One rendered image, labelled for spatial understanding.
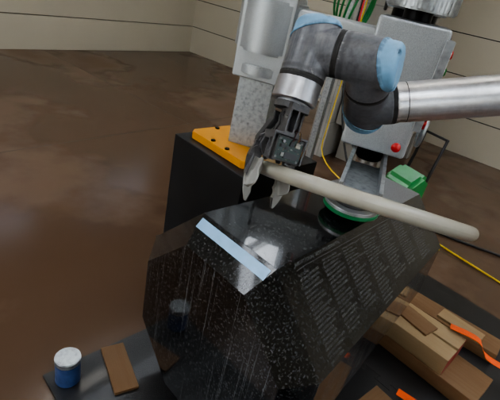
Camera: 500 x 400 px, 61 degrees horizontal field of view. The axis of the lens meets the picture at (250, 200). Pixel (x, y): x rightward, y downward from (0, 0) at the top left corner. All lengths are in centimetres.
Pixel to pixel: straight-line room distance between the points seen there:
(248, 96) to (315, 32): 149
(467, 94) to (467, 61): 560
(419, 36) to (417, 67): 9
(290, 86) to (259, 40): 136
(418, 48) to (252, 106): 109
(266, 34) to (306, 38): 133
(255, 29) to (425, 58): 97
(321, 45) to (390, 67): 13
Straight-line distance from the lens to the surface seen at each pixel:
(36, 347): 221
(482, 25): 656
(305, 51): 84
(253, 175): 84
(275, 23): 217
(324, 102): 433
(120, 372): 204
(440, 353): 239
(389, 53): 83
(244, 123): 235
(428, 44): 146
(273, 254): 134
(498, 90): 100
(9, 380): 211
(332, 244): 151
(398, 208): 75
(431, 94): 96
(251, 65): 223
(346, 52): 83
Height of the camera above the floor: 161
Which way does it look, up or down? 27 degrees down
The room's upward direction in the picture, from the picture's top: 13 degrees clockwise
